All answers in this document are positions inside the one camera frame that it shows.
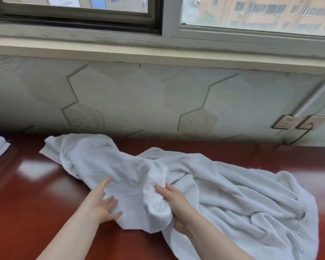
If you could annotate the blue paper sheet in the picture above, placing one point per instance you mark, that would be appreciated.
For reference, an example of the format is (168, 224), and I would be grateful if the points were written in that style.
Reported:
(98, 2)

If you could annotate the person's right hand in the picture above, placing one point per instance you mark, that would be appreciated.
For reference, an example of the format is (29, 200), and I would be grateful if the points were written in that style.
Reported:
(178, 207)

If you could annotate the person's right thumb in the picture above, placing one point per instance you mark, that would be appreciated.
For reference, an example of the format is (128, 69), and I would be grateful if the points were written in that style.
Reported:
(163, 191)

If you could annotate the white window frame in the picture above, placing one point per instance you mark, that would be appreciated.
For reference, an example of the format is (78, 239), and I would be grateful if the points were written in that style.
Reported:
(233, 35)

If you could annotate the person's left forearm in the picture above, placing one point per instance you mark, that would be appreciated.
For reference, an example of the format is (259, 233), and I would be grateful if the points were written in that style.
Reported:
(67, 235)

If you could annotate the orange apartment building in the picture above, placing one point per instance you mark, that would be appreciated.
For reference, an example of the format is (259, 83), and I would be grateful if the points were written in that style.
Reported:
(265, 10)

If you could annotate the white paper sheet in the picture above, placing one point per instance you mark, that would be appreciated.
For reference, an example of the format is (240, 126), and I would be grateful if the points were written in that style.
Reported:
(63, 1)

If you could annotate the person's right forearm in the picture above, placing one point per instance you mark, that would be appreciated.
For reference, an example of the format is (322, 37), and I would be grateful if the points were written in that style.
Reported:
(219, 242)

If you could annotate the beige window sill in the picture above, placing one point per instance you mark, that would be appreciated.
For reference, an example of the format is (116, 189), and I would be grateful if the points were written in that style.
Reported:
(140, 51)

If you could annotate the person's left hand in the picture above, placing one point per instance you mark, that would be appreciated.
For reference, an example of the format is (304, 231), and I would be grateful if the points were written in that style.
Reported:
(96, 203)

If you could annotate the dark sliding window frame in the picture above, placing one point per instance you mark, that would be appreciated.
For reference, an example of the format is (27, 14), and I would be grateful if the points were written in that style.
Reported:
(78, 20)

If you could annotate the person's left thumb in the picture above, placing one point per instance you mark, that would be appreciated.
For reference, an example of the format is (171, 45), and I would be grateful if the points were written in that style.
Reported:
(115, 215)

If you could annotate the beige wall socket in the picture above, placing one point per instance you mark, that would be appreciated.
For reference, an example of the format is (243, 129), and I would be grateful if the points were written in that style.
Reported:
(286, 122)
(312, 122)

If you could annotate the large white towel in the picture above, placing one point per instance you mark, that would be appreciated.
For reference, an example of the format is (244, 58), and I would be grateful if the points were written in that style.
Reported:
(227, 192)

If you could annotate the white framed wall panel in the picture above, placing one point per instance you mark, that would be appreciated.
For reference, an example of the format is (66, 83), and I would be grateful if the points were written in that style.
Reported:
(321, 100)

